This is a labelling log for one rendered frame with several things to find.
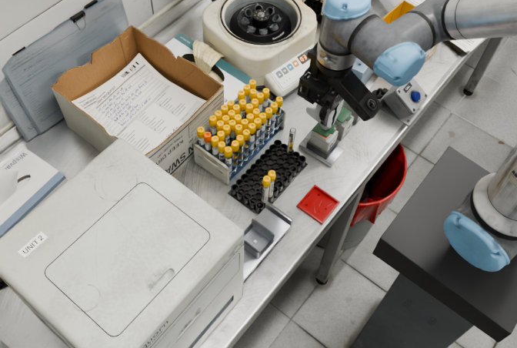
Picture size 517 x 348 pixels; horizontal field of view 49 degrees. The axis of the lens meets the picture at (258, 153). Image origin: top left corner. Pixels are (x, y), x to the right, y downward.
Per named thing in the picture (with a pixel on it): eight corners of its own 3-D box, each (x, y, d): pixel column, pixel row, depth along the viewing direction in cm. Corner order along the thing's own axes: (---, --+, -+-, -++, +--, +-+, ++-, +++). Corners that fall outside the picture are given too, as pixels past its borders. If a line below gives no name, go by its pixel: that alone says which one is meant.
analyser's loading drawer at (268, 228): (227, 302, 107) (226, 293, 103) (201, 281, 109) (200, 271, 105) (291, 228, 116) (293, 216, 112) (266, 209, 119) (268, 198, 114)
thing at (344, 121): (340, 142, 131) (345, 125, 126) (324, 131, 133) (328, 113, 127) (350, 131, 133) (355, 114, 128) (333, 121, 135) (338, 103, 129)
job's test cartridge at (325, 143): (325, 157, 127) (329, 141, 122) (308, 146, 129) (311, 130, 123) (335, 145, 129) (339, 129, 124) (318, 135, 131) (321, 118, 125)
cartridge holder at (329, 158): (331, 168, 127) (333, 158, 124) (298, 147, 130) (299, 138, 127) (343, 152, 130) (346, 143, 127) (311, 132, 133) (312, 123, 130)
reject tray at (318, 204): (321, 225, 119) (322, 223, 119) (296, 206, 122) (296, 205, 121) (339, 203, 122) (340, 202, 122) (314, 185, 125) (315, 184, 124)
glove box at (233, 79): (227, 125, 133) (226, 99, 125) (154, 75, 141) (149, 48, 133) (259, 94, 138) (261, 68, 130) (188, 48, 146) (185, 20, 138)
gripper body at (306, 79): (316, 75, 119) (324, 34, 109) (351, 95, 116) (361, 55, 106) (295, 98, 115) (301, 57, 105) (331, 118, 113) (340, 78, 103)
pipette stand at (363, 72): (361, 103, 138) (368, 75, 130) (335, 91, 140) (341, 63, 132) (378, 77, 143) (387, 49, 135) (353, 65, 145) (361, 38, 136)
